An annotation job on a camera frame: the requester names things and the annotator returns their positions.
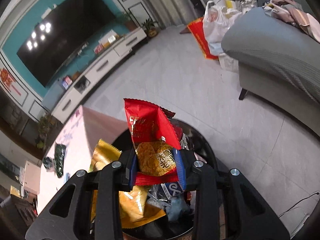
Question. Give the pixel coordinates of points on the red gift bag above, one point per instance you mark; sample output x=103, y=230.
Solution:
x=196, y=29

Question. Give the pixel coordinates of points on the red snack bag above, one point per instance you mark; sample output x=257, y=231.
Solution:
x=153, y=138

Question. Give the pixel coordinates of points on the red chinese knot decoration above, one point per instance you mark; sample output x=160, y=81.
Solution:
x=8, y=80

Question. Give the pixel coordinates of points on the potted plant on floor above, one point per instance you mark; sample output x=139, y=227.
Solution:
x=149, y=26

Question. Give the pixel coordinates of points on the pile of clothes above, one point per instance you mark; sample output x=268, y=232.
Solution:
x=292, y=13

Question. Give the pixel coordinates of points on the dark crumpled wrapper ball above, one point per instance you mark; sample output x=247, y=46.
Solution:
x=48, y=164

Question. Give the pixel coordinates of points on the grey sofa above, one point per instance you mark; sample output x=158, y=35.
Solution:
x=278, y=63

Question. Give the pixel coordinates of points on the green snack wrapper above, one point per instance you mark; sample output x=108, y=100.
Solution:
x=59, y=156

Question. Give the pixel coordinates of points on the white plastic shopping bag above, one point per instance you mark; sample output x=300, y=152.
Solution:
x=216, y=22

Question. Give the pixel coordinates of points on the pink floral table cloth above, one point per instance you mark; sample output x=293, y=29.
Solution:
x=80, y=135

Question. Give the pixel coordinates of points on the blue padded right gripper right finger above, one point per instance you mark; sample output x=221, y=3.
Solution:
x=180, y=168

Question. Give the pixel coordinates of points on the large black television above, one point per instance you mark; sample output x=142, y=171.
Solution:
x=60, y=34

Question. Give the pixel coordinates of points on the potted plant by cabinet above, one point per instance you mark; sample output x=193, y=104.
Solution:
x=125, y=18

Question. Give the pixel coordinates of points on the yellow snack bag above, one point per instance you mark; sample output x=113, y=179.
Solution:
x=134, y=210

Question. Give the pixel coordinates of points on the large dark planter plants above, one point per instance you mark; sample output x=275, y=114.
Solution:
x=45, y=126

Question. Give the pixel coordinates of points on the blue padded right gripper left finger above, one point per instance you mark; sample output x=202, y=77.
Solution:
x=131, y=170

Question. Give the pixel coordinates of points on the white tv cabinet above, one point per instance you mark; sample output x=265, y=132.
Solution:
x=91, y=76

